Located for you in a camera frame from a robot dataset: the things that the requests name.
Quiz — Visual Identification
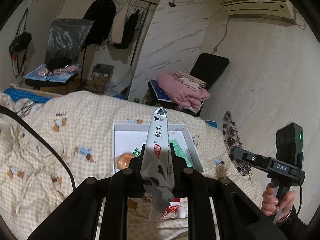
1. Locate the packaged bread bun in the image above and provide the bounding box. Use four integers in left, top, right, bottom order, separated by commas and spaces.
115, 152, 136, 170

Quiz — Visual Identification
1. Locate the red snack packet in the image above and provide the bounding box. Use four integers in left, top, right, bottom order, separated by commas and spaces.
161, 198, 181, 218

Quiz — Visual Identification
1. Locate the dark plastic hair claw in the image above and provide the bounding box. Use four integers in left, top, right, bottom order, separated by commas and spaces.
222, 111, 251, 176

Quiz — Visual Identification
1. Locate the hanging white garment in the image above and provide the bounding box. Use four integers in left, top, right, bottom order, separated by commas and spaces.
110, 3, 129, 44

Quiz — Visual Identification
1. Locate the pink folded blanket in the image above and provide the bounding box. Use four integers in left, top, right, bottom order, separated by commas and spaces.
157, 73, 211, 111

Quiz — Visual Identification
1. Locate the folded beige cloth stack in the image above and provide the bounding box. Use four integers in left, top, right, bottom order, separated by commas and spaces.
174, 70, 206, 90

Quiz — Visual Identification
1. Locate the white wall air conditioner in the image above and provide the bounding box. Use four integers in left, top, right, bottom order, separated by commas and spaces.
220, 0, 296, 24

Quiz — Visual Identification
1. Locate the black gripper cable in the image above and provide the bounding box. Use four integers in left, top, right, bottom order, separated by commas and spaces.
0, 105, 77, 190

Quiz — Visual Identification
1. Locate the blue book under blanket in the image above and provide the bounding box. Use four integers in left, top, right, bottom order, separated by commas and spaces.
148, 80, 172, 103

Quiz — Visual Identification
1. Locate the white shallow cardboard box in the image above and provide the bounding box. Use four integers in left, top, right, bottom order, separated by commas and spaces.
113, 122, 205, 174

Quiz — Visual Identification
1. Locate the black hanging bag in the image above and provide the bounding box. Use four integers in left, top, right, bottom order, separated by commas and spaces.
9, 8, 32, 79

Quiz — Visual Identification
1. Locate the white earbuds case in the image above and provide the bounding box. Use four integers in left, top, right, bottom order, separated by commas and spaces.
176, 205, 187, 219

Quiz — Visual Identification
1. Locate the black plastic covered chair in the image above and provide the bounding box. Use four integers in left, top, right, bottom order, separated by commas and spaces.
44, 19, 93, 71

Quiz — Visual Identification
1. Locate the green candy stick package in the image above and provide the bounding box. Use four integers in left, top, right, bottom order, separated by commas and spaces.
132, 148, 141, 157

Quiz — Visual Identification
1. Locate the person's right hand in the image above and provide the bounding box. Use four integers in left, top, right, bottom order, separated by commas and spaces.
261, 183, 296, 219

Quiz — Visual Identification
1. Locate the checkered bear print quilt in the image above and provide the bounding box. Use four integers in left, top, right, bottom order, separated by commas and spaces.
1, 92, 263, 239

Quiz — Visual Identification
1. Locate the black white snack wrapper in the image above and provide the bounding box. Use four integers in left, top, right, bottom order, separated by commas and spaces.
140, 107, 175, 222

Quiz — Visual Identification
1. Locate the green hand cream tube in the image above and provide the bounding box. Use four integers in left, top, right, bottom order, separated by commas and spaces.
170, 139, 193, 167

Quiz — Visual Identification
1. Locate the hanging black coat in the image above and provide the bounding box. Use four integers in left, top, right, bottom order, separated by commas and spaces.
83, 0, 116, 46

